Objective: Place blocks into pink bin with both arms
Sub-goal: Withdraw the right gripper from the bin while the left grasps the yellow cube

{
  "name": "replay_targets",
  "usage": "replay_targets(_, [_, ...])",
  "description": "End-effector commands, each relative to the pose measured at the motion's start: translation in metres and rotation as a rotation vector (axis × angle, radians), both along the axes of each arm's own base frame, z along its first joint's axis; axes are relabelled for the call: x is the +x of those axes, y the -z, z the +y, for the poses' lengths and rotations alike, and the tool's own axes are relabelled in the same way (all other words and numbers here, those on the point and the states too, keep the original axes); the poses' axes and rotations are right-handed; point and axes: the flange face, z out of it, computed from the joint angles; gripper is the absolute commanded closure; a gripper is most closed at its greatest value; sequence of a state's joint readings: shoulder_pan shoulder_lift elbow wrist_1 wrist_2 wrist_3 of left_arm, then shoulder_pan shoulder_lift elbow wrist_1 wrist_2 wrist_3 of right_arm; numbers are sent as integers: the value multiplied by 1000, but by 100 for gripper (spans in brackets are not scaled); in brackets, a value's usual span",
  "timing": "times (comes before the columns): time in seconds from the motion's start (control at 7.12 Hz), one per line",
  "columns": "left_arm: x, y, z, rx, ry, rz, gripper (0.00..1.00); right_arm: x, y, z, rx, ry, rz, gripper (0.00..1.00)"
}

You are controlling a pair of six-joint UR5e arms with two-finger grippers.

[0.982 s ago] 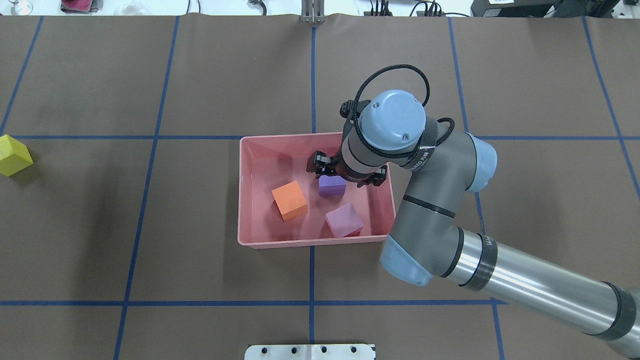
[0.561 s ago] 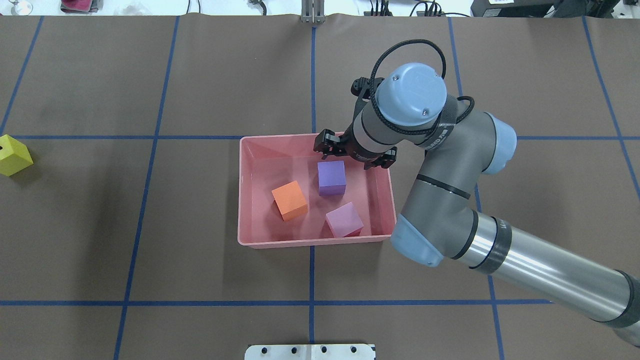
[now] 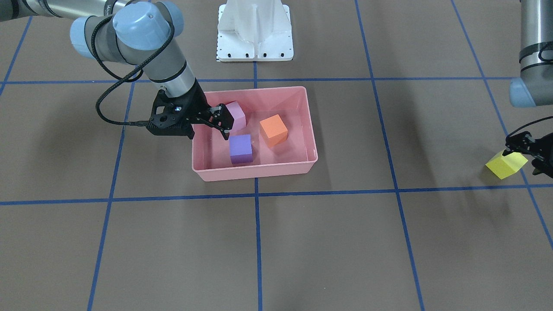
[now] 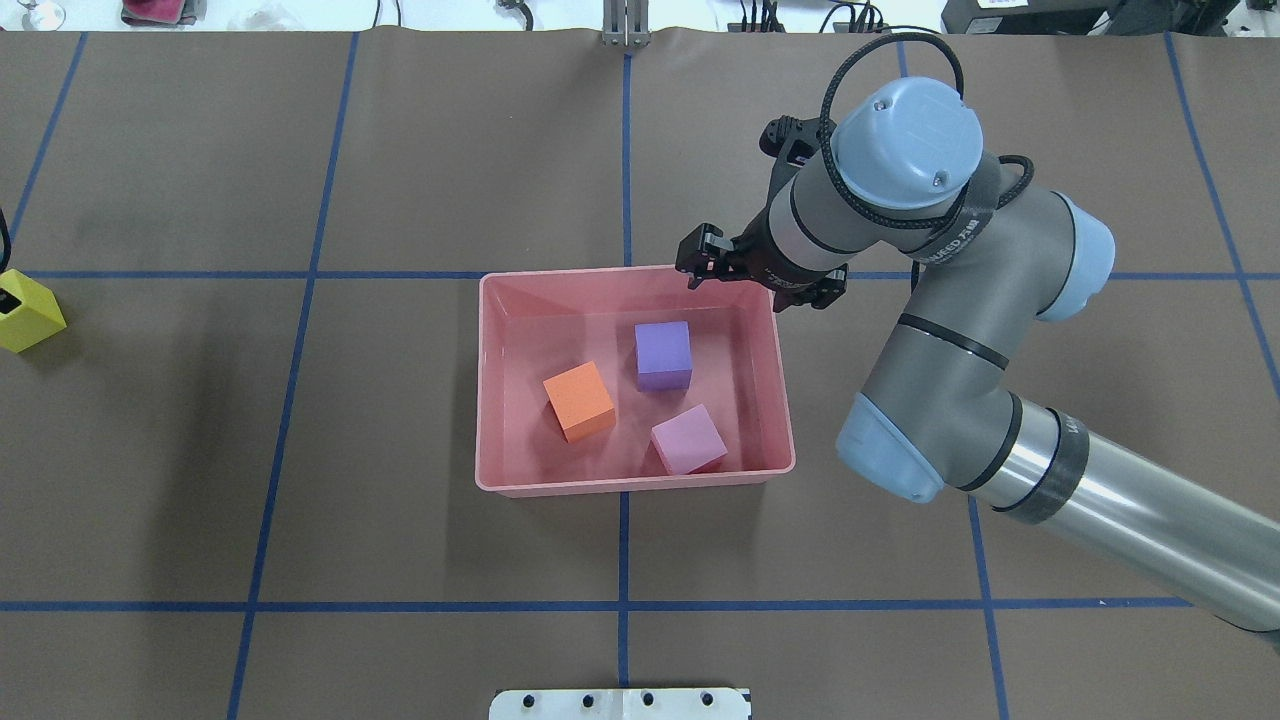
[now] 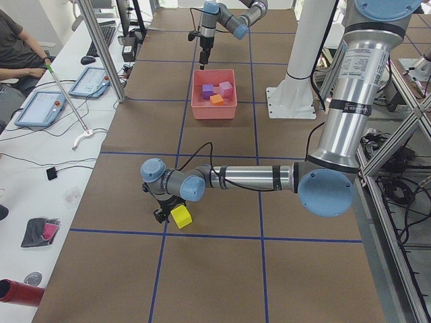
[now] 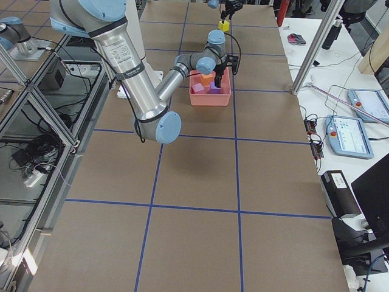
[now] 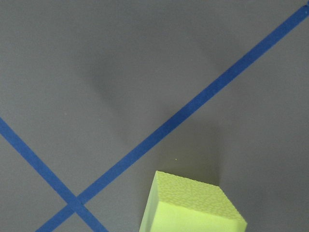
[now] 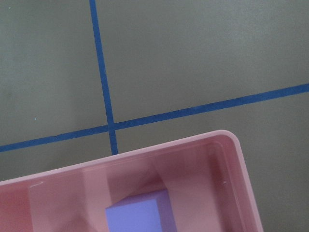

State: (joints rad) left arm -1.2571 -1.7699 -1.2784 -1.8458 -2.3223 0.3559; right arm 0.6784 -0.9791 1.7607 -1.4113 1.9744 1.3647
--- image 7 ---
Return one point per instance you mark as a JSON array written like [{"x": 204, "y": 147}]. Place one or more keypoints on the yellow foam block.
[{"x": 179, "y": 204}]

